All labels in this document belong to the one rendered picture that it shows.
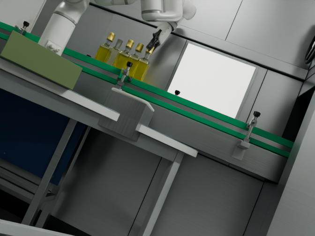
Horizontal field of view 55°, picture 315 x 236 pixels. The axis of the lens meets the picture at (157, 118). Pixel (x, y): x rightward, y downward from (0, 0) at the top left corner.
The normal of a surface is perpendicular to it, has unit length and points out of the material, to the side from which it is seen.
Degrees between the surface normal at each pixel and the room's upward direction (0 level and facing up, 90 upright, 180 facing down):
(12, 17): 90
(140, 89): 90
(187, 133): 90
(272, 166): 90
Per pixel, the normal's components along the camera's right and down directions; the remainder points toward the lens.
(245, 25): -0.12, -0.15
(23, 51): 0.48, 0.12
